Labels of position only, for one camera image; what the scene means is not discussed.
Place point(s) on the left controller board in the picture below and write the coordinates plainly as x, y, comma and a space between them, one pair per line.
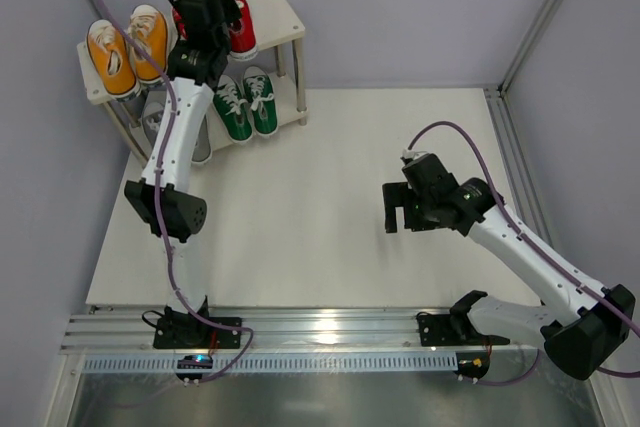
192, 369

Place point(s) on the right aluminium frame post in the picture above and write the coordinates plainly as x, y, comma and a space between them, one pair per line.
497, 97

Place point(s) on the aluminium mounting rail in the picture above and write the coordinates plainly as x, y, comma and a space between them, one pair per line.
122, 329

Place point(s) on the grey canvas sneaker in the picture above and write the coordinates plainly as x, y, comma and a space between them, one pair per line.
151, 120
202, 150

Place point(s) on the controller board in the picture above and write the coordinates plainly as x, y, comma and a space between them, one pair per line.
192, 369
473, 367

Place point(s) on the white wooden shoe shelf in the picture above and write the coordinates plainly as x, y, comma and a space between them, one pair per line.
276, 26

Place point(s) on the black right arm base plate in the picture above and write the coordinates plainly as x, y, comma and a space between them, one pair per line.
437, 330

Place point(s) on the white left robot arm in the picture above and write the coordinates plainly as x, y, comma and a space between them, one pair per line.
161, 197

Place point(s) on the orange canvas sneaker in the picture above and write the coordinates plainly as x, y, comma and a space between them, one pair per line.
150, 31
108, 52

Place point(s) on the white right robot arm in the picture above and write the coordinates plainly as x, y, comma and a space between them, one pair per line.
579, 323

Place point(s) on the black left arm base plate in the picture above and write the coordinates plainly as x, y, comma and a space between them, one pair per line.
186, 332

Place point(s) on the green canvas sneaker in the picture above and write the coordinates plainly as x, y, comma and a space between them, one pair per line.
229, 104
259, 92

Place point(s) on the right controller board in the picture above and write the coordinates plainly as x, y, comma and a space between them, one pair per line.
473, 367

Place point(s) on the red canvas sneaker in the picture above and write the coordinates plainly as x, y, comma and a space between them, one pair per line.
179, 24
242, 35

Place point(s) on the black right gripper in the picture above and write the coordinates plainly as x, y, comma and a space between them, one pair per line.
398, 198

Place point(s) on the slotted grey cable duct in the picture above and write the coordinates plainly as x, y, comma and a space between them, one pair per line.
281, 362

